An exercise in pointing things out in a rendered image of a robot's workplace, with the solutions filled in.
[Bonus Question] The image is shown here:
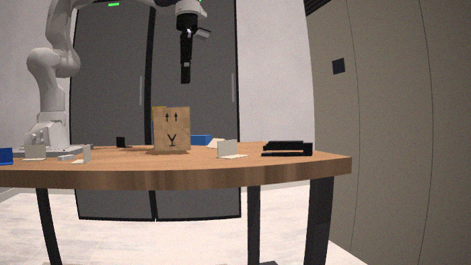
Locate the brown cardboard box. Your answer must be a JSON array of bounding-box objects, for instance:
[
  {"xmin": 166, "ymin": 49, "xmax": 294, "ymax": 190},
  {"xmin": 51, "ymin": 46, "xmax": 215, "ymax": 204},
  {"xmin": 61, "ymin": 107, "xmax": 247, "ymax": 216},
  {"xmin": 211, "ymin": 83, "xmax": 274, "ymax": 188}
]
[{"xmin": 153, "ymin": 106, "xmax": 191, "ymax": 151}]

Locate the blue rectangular block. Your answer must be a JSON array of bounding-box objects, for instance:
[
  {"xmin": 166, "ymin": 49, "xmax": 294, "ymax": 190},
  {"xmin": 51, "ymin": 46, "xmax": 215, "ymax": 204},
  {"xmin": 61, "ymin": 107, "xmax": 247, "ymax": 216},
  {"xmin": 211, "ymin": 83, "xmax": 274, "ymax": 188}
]
[{"xmin": 190, "ymin": 135, "xmax": 211, "ymax": 145}]

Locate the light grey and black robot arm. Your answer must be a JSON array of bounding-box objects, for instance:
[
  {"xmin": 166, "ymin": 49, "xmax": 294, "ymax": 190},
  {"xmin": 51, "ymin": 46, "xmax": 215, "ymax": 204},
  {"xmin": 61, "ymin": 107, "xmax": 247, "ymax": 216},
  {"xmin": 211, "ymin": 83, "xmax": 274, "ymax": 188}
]
[{"xmin": 20, "ymin": 0, "xmax": 207, "ymax": 150}]

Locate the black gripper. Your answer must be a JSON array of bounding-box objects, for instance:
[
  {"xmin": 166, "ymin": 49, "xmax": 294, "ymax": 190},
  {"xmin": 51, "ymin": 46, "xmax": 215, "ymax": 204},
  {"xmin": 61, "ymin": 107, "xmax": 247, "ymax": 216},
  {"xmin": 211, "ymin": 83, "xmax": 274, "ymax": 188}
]
[{"xmin": 176, "ymin": 13, "xmax": 198, "ymax": 84}]

